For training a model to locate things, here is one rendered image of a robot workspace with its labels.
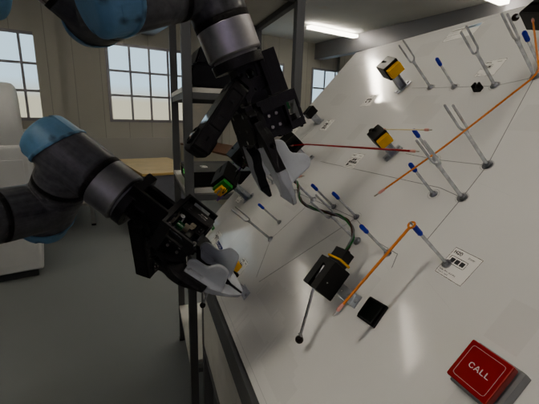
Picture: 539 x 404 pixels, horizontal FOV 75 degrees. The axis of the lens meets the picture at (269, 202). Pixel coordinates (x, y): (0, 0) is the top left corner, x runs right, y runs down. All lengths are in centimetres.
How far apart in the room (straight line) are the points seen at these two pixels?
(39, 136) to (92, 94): 632
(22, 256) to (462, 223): 324
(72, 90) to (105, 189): 634
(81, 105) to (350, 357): 651
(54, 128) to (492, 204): 64
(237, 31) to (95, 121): 642
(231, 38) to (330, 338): 49
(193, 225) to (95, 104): 640
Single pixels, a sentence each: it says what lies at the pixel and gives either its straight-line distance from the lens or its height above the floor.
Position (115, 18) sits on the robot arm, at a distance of 43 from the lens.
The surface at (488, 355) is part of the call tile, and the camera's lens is 48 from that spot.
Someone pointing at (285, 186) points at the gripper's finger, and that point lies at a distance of 48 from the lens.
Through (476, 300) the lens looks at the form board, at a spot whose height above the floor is 113.
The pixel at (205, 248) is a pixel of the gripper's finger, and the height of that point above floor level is 116.
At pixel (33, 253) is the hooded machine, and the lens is 346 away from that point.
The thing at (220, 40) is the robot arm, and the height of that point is 145.
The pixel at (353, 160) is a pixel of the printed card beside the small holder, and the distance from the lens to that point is 94.
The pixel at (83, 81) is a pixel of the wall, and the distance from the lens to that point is 686.
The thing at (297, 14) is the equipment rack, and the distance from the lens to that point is 157.
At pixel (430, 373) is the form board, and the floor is 105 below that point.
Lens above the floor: 136
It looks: 14 degrees down
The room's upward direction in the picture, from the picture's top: 2 degrees clockwise
